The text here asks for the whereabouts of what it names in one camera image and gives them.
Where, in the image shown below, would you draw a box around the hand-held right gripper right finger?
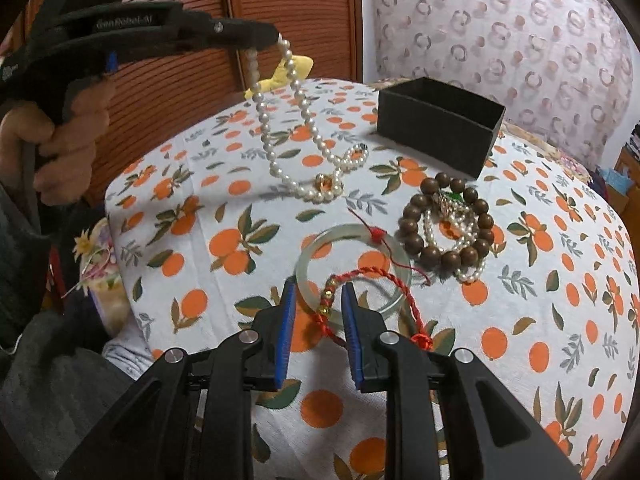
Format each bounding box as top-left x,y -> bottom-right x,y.
341,282 -> 584,480

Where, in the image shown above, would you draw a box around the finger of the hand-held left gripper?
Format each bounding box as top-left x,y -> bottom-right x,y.
181,11 -> 282,55

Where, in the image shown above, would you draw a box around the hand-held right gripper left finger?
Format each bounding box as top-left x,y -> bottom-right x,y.
55,276 -> 299,480

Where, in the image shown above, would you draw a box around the red braided bracelet gold beads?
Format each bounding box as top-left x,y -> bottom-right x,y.
307,267 -> 436,354

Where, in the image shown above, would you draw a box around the long white pearl necklace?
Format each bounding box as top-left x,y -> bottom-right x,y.
244,35 -> 371,206

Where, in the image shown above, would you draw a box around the black jewelry box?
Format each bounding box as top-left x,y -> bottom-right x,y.
376,77 -> 507,181

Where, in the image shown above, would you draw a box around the person's left forearm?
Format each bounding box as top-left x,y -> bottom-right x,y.
0,180 -> 63,348

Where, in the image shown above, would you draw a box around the person's left hand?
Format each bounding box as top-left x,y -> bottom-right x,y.
0,77 -> 114,207

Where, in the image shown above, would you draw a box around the yellow plush toy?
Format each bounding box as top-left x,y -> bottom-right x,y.
244,55 -> 315,99

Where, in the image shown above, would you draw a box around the wooden slatted wardrobe door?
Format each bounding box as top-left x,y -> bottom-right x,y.
225,0 -> 362,96
10,0 -> 238,207

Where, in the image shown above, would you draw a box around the orange fruit print tablecloth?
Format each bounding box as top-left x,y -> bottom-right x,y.
102,77 -> 640,480

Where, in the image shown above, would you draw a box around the floral fabric bag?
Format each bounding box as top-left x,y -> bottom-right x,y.
71,217 -> 132,337

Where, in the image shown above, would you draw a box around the person's grey trousers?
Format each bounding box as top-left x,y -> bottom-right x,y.
0,305 -> 168,480

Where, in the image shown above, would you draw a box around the floral bed cover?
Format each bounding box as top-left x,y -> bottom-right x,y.
500,119 -> 603,183

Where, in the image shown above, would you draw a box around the light blue packet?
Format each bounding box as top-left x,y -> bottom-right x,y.
597,166 -> 632,197

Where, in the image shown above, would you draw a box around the wooden cabinet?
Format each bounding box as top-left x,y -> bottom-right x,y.
612,122 -> 640,221

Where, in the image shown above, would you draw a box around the pale jade bangle red cord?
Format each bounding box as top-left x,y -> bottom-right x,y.
295,208 -> 432,332

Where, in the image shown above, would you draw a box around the brown wooden bead bracelet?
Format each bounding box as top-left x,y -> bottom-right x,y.
397,172 -> 496,269

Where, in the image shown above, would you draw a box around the small pearl bracelet with pendant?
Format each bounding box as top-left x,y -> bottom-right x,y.
422,191 -> 487,284

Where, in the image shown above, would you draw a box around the ring pattern curtain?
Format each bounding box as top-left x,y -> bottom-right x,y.
370,0 -> 640,173

